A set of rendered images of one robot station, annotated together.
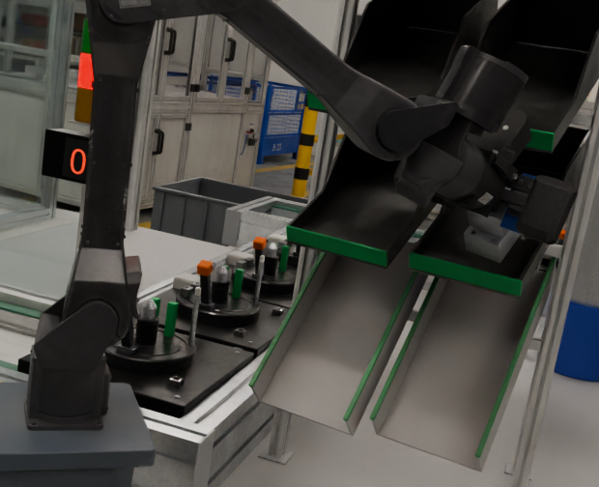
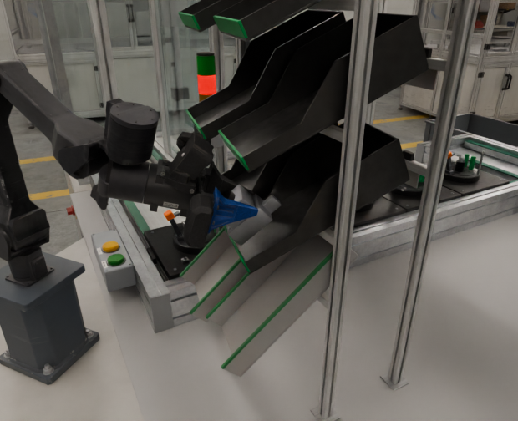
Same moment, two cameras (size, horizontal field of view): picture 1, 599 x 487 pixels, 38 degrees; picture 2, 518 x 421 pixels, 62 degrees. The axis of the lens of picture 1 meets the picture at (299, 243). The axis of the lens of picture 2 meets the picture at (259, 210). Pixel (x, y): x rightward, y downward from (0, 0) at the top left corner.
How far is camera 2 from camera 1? 86 cm
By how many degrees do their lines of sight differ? 45
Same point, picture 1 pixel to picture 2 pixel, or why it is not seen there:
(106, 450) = (8, 299)
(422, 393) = (249, 311)
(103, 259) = (3, 211)
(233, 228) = (419, 155)
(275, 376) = (205, 273)
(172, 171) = not seen: outside the picture
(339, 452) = not seen: hidden behind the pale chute
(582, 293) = not seen: outside the picture
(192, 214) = not seen: hidden behind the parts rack
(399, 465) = (312, 343)
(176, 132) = not seen: outside the picture
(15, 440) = not seen: outside the picture
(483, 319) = (302, 274)
